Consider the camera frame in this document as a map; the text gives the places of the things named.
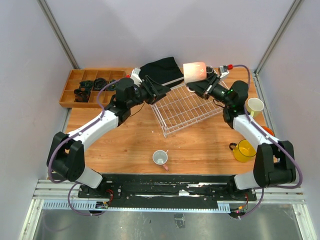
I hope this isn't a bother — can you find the orange glass mug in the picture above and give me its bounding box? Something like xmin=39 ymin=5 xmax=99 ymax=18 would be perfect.
xmin=262 ymin=126 xmax=275 ymax=136

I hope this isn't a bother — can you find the dark rolled sock middle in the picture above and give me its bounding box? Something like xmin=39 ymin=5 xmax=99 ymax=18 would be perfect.
xmin=92 ymin=77 xmax=107 ymax=91

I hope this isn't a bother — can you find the wooden compartment tray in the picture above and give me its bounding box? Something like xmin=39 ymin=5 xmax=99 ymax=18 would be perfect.
xmin=59 ymin=69 xmax=126 ymax=108

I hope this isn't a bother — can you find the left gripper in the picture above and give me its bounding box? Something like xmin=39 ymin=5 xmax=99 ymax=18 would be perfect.
xmin=127 ymin=75 xmax=171 ymax=109

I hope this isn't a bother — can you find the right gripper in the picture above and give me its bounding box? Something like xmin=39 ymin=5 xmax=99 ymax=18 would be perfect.
xmin=186 ymin=73 xmax=232 ymax=107

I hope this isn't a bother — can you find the black folded cloth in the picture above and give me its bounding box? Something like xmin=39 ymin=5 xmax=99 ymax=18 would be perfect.
xmin=139 ymin=56 xmax=184 ymax=88

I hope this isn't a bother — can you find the dark rolled sock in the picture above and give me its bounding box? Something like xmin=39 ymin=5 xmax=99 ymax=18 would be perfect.
xmin=79 ymin=80 xmax=94 ymax=90
xmin=107 ymin=79 xmax=118 ymax=92
xmin=92 ymin=77 xmax=107 ymax=91

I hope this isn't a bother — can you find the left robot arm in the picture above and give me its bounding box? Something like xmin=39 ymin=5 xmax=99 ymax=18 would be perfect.
xmin=46 ymin=76 xmax=171 ymax=198

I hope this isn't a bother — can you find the yellow glass mug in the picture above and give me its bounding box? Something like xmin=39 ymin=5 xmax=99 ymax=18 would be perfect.
xmin=229 ymin=139 xmax=256 ymax=163

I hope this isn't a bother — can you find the black rolled sock lower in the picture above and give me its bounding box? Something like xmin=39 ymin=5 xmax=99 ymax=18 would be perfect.
xmin=73 ymin=88 xmax=91 ymax=103

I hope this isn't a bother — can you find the dark rolled sock right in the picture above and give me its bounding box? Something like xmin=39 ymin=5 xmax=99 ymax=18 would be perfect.
xmin=107 ymin=79 xmax=118 ymax=92

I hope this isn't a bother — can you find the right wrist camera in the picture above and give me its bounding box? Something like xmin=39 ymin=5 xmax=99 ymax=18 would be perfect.
xmin=218 ymin=65 xmax=230 ymax=80

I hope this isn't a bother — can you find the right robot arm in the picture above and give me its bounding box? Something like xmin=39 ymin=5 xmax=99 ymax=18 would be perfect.
xmin=186 ymin=75 xmax=297 ymax=200

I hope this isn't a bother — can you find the pale green mug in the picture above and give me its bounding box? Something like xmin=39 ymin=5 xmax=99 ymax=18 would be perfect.
xmin=245 ymin=97 xmax=265 ymax=118

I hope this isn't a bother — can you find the pink mug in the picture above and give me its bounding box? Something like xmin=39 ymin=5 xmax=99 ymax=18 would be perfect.
xmin=182 ymin=62 xmax=207 ymax=84

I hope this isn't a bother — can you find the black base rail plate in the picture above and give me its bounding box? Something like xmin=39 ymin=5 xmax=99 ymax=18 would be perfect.
xmin=78 ymin=173 xmax=257 ymax=202

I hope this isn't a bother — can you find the small white pink-handled cup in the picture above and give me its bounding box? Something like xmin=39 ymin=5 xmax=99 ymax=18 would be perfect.
xmin=152 ymin=150 xmax=169 ymax=172

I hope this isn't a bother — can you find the white wire dish rack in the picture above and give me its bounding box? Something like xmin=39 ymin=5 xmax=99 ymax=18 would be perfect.
xmin=151 ymin=83 xmax=223 ymax=137

